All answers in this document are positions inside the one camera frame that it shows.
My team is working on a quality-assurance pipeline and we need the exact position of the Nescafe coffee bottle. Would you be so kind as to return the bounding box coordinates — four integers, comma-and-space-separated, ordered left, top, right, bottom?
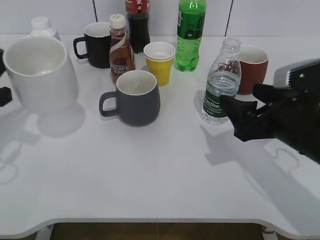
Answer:
109, 14, 136, 84

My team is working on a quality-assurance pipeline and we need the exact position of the yellow paper cup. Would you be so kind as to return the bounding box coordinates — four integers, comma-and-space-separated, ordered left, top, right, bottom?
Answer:
143, 41, 176, 87

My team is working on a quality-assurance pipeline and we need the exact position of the dark cola bottle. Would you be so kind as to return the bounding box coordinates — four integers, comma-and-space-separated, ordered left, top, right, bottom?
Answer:
125, 0, 150, 54

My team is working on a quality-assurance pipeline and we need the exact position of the white blueberry milk carton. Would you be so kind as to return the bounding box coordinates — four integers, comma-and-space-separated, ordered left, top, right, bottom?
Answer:
30, 16, 61, 40

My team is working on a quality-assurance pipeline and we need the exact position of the large white ceramic mug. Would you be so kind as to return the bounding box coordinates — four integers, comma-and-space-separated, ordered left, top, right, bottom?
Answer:
2, 35, 79, 115

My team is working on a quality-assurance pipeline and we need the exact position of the black ceramic mug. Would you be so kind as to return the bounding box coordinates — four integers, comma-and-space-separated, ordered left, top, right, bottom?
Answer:
73, 22, 111, 69

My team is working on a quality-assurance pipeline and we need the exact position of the grey ceramic mug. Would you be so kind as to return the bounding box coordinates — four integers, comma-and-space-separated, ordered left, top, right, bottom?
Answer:
98, 70, 161, 127

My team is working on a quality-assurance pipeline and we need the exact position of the clear water bottle green label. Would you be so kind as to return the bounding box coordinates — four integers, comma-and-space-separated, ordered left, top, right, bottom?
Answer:
201, 38, 242, 125

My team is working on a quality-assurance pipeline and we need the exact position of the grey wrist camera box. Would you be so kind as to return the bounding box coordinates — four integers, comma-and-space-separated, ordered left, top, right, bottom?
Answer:
273, 57, 320, 90

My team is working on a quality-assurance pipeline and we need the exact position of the red ceramic mug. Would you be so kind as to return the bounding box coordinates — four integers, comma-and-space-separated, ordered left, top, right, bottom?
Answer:
238, 45, 269, 95

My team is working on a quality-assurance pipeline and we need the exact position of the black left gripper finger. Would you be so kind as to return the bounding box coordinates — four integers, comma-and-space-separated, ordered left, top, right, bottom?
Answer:
0, 48, 13, 107

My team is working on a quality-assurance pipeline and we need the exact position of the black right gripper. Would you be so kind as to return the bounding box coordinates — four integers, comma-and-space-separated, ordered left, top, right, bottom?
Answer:
219, 67, 320, 163

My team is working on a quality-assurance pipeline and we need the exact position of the green soda bottle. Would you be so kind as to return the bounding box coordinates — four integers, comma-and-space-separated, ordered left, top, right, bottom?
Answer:
175, 0, 207, 72

